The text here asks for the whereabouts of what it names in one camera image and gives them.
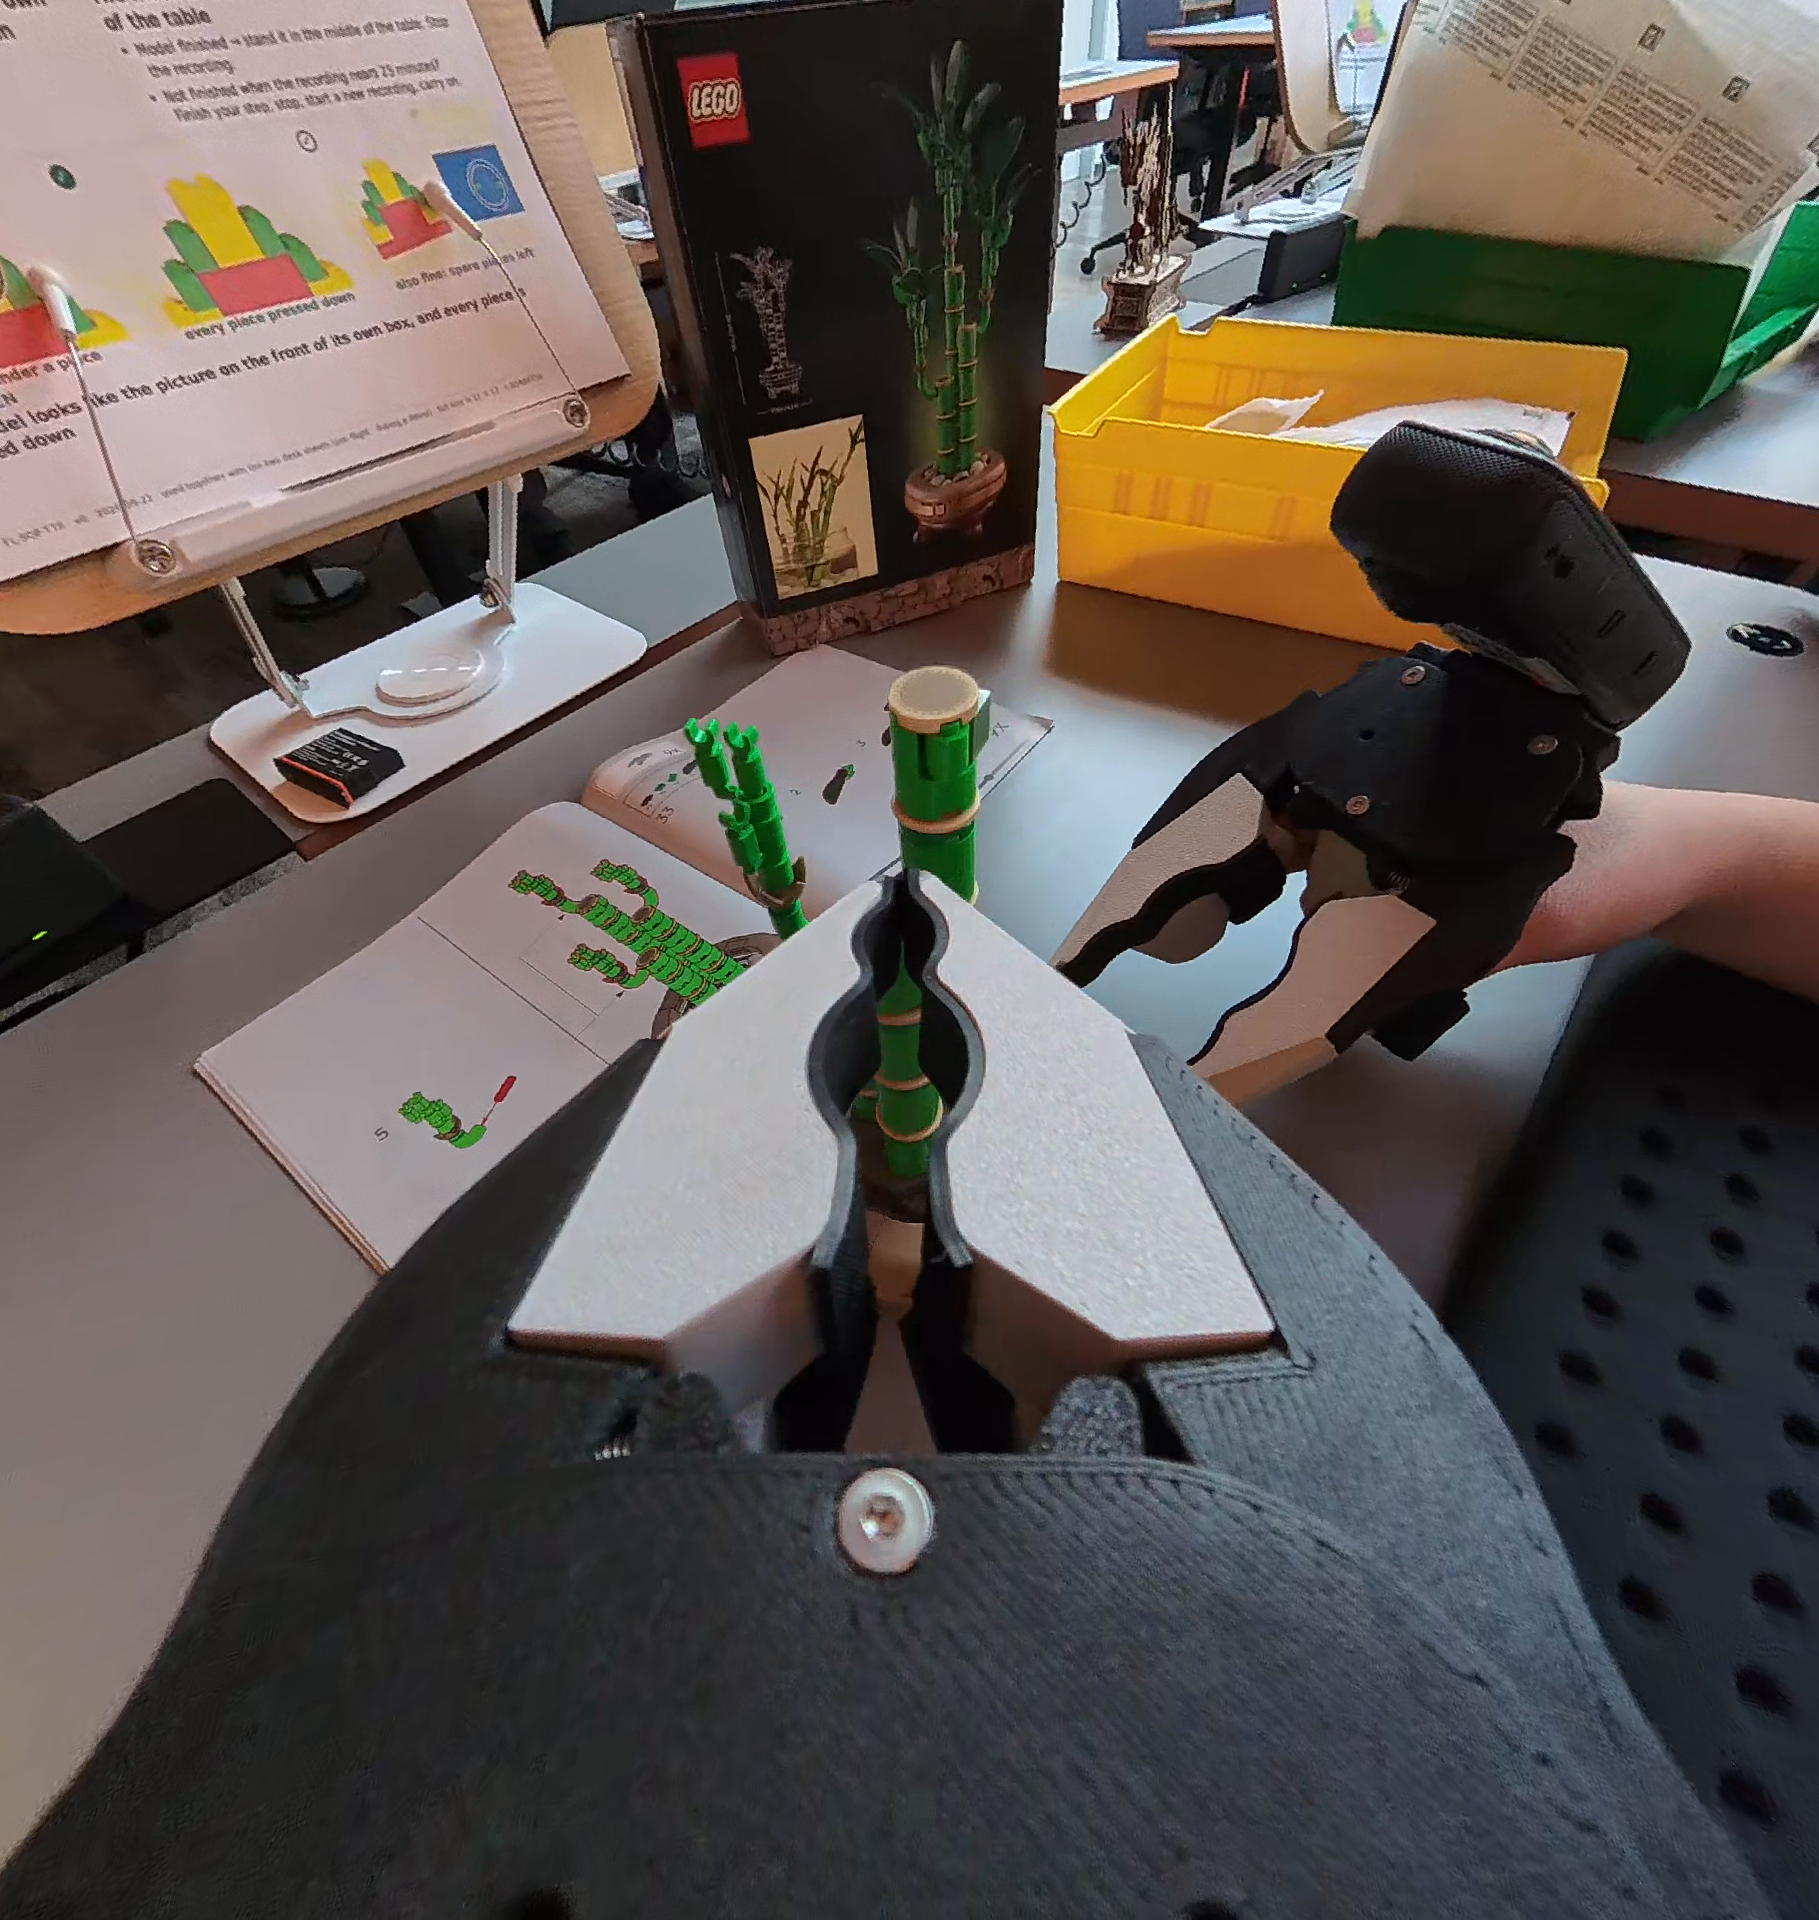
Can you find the white paper bag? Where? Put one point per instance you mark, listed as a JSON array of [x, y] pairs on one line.
[[1294, 412]]

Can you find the open lego instruction booklet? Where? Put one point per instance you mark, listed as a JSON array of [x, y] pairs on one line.
[[319, 1050]]

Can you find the small green lego bamboo branch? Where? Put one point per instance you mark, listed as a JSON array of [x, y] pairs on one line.
[[749, 838]]

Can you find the wooden model tower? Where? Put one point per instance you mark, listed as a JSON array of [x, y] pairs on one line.
[[1143, 298]]

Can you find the black table grommet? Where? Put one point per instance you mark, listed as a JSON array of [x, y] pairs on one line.
[[1766, 637]]

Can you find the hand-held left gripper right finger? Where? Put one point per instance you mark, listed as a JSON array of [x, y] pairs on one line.
[[1107, 1180]]

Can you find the person's right forearm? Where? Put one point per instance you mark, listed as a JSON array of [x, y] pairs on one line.
[[1722, 871]]

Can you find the large folded paper sheet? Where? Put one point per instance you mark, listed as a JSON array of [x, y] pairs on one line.
[[1601, 103]]

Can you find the small black battery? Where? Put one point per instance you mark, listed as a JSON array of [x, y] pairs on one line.
[[339, 759]]

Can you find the black lego set box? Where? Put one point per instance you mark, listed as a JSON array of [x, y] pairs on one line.
[[846, 224]]

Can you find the nested yellow plastic bins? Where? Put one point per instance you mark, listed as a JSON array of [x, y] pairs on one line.
[[1199, 511]]

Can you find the black perforated chair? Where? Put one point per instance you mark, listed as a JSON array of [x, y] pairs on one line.
[[1671, 1350]]

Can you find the green cardboard box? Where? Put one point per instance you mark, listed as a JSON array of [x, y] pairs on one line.
[[1524, 299]]

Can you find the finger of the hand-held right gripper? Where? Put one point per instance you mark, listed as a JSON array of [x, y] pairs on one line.
[[1199, 871], [1355, 962]]

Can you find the white printed instruction sheet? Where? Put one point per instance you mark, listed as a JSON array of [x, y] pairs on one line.
[[252, 376]]

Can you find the lego bamboo model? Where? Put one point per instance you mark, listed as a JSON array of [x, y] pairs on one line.
[[934, 767]]

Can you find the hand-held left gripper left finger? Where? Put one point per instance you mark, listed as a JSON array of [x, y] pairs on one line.
[[701, 1180]]

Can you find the black electronic device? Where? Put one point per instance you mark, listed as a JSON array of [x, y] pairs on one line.
[[23, 910]]

